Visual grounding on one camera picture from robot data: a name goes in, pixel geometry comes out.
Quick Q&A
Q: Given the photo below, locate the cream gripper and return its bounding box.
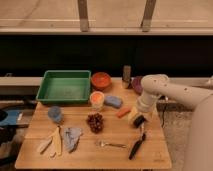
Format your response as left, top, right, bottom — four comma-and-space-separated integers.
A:
127, 106, 152, 128

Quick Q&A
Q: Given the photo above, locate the black dish brush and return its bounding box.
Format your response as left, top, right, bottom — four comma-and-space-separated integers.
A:
129, 115, 146, 160

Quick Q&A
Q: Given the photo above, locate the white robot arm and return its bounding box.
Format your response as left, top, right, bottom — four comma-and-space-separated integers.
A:
136, 74, 213, 171

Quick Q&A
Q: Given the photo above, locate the green plastic tray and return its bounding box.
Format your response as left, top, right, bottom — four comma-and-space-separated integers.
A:
36, 70, 91, 104

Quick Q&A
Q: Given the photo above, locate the orange carrot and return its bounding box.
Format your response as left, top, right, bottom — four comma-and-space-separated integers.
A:
116, 107, 131, 118

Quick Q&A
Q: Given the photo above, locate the blue sponge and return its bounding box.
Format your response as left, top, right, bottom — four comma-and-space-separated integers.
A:
104, 95, 122, 108

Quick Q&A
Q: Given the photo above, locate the purple bowl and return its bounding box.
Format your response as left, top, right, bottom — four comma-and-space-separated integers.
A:
132, 76, 143, 94

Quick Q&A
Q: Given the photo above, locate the orange filled cup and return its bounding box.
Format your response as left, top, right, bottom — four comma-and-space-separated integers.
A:
90, 91, 105, 111

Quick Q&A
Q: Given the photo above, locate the bunch of red grapes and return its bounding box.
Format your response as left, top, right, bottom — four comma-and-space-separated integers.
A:
87, 113, 103, 133

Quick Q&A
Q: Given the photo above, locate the wooden table top board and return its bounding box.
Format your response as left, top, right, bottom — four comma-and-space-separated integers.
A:
14, 77, 173, 171

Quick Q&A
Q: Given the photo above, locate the orange bowl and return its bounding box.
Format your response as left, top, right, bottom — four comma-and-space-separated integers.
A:
91, 72, 111, 90

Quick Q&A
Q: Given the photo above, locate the silver fork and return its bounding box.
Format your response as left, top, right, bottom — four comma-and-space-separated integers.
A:
95, 141, 127, 148

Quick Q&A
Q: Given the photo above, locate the blue cup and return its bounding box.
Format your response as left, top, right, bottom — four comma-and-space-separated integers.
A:
48, 106, 62, 123

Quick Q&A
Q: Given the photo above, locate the blue object at left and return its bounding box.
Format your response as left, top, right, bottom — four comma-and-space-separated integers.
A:
0, 110, 21, 126

